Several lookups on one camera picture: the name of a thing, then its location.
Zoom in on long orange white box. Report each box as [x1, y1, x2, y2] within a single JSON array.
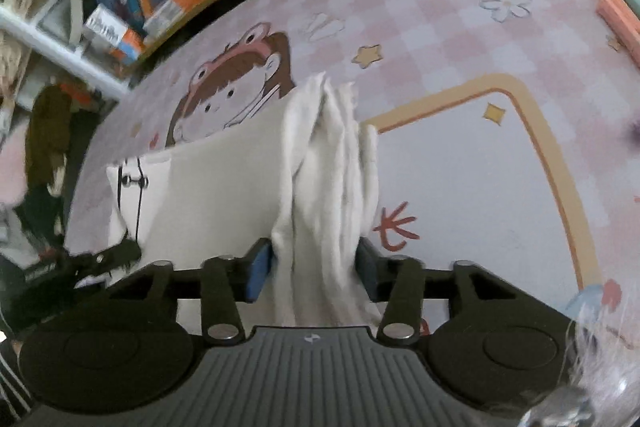
[[142, 0, 211, 35]]

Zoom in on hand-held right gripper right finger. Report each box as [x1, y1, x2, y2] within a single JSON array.
[[356, 237, 531, 342]]

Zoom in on person's left forearm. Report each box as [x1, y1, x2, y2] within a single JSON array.
[[0, 337, 36, 423]]

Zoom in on cream printed t-shirt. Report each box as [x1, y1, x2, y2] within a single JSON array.
[[105, 72, 386, 330]]

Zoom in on tall orange white box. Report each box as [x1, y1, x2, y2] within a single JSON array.
[[82, 4, 147, 62]]

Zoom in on pink checked cartoon mat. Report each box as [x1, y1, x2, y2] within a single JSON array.
[[65, 0, 640, 358]]

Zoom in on olive green bag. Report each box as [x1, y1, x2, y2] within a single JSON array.
[[25, 84, 73, 195]]

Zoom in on pink fluffy cushion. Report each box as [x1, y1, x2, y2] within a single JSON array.
[[0, 119, 28, 208]]

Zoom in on fluffy white sleeve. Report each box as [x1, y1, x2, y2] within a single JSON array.
[[520, 297, 640, 427]]

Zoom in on orange highlighter pen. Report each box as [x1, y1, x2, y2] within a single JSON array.
[[585, 0, 640, 52]]

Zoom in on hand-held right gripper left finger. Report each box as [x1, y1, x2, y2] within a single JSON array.
[[100, 237, 273, 342]]

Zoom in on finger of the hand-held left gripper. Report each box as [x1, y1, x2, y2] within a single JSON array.
[[62, 239, 143, 283]]

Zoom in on white framed wooden bookshelf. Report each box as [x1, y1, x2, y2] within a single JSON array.
[[0, 0, 361, 98]]

